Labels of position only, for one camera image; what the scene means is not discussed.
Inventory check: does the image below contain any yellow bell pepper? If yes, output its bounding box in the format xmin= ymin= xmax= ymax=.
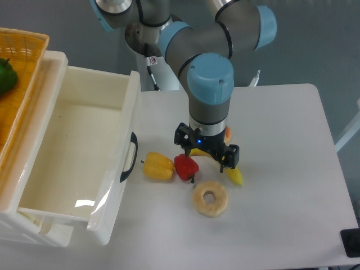
xmin=141 ymin=152 xmax=174 ymax=181

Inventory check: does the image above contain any robot cable with tag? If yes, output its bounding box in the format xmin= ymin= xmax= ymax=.
xmin=143 ymin=43 xmax=161 ymax=91

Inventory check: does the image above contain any yellow banana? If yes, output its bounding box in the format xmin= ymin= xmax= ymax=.
xmin=190 ymin=148 xmax=243 ymax=186

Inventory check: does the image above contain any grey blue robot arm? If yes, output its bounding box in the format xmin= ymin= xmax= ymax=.
xmin=91 ymin=1 xmax=277 ymax=169

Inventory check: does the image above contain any white open drawer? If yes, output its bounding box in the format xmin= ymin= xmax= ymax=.
xmin=19 ymin=67 xmax=140 ymax=232

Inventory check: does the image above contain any white drawer cabinet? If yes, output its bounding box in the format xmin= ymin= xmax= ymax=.
xmin=1 ymin=51 xmax=141 ymax=246

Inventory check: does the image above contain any green bell pepper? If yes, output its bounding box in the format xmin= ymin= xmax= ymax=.
xmin=1 ymin=58 xmax=18 ymax=95

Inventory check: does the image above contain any black device at edge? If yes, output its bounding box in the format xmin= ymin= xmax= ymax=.
xmin=340 ymin=228 xmax=360 ymax=258

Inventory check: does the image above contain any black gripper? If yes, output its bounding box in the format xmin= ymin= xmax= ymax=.
xmin=174 ymin=123 xmax=240 ymax=173

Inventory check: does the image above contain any glazed donut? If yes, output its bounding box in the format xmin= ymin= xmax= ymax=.
xmin=192 ymin=181 xmax=229 ymax=218

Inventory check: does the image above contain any black drawer handle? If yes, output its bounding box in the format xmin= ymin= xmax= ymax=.
xmin=119 ymin=132 xmax=138 ymax=183

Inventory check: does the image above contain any orange woven basket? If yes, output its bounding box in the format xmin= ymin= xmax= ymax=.
xmin=1 ymin=28 xmax=50 ymax=167

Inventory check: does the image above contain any orange peach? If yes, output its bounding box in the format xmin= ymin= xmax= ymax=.
xmin=224 ymin=127 xmax=232 ymax=143

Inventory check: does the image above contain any red bell pepper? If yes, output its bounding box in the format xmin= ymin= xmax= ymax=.
xmin=174 ymin=154 xmax=199 ymax=183

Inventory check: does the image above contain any white frame at right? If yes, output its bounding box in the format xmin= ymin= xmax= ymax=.
xmin=335 ymin=99 xmax=359 ymax=152

